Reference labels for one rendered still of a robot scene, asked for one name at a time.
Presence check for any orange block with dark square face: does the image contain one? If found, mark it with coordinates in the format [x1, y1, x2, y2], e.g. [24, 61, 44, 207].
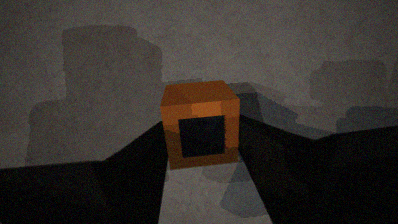
[160, 80, 240, 170]

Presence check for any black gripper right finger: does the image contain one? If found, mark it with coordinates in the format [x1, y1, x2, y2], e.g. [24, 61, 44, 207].
[238, 114, 398, 224]

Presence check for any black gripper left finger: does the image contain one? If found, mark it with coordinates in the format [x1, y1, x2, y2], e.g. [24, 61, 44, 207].
[0, 121, 168, 224]

